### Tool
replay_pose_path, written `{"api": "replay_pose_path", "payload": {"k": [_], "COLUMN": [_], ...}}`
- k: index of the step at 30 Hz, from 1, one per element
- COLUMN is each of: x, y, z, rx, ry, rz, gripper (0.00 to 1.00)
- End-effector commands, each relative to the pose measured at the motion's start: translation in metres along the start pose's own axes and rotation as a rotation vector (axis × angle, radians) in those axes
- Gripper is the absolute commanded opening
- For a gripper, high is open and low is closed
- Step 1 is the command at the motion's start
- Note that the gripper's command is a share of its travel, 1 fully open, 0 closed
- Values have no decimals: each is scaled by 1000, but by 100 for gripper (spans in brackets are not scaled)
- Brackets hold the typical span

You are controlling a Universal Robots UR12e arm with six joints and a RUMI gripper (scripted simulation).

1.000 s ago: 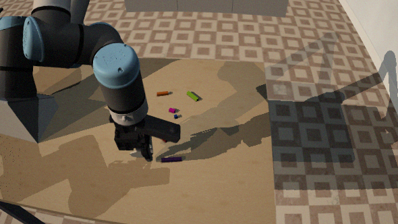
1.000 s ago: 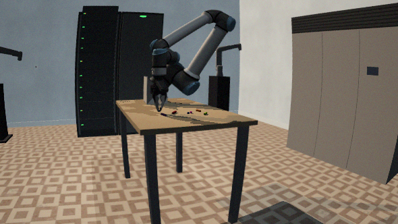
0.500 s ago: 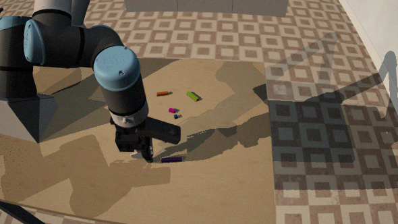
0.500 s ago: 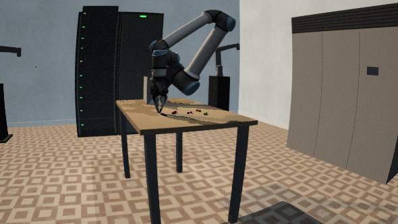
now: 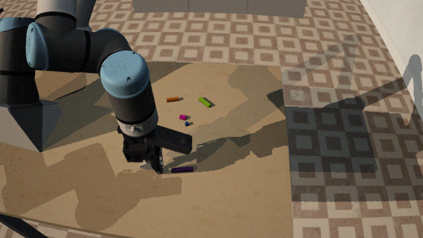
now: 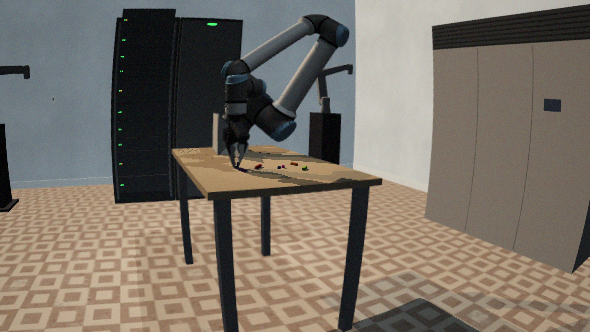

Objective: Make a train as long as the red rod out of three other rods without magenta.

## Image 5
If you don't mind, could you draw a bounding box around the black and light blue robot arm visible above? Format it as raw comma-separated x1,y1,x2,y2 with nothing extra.
0,0,192,155

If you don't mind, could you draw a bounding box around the lime green rod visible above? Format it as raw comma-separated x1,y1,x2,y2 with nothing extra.
199,97,211,108

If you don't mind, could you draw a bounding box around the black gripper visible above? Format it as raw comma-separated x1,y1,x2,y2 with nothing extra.
117,125,163,174

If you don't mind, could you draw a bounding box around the purple rod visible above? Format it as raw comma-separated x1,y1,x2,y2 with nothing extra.
171,166,194,173

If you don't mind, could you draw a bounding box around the orange rod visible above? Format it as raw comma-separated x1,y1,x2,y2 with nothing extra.
167,97,179,103

